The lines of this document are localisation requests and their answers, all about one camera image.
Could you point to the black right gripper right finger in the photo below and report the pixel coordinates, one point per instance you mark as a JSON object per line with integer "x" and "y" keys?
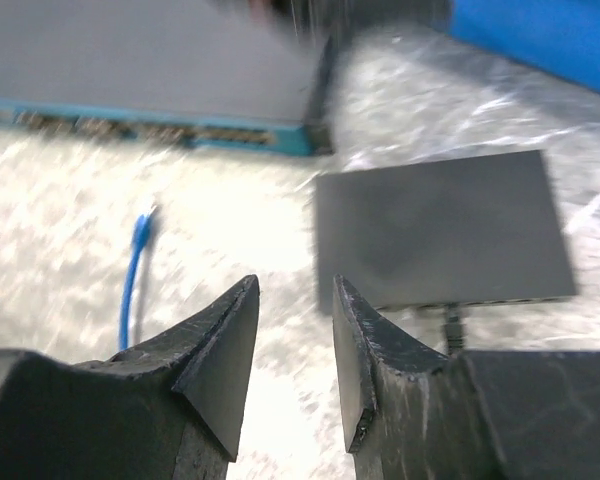
{"x": 410, "y": 412}

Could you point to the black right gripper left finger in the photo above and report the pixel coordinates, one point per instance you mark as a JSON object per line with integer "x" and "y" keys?
{"x": 171, "y": 407}

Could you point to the small black network switch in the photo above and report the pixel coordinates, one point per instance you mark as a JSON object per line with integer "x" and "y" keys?
{"x": 468, "y": 231}

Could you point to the blue plastic bin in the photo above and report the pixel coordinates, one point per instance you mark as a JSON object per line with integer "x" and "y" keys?
{"x": 560, "y": 37}

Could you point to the large black network switch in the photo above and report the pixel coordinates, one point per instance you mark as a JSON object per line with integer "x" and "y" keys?
{"x": 183, "y": 73}

